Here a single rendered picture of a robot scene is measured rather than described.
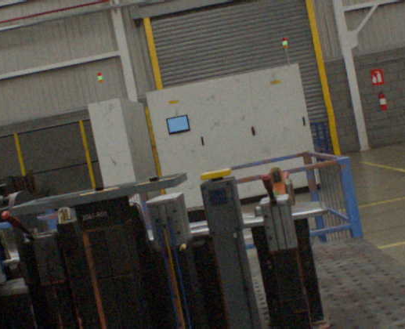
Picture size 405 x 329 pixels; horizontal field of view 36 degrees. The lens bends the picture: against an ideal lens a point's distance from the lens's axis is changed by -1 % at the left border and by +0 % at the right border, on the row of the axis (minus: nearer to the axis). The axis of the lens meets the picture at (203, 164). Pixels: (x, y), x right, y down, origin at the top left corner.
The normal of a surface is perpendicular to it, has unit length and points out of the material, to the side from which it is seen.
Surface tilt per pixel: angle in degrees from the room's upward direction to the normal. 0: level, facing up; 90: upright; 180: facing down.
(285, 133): 90
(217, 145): 90
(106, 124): 90
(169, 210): 90
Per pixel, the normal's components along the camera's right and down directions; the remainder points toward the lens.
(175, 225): -0.15, 0.08
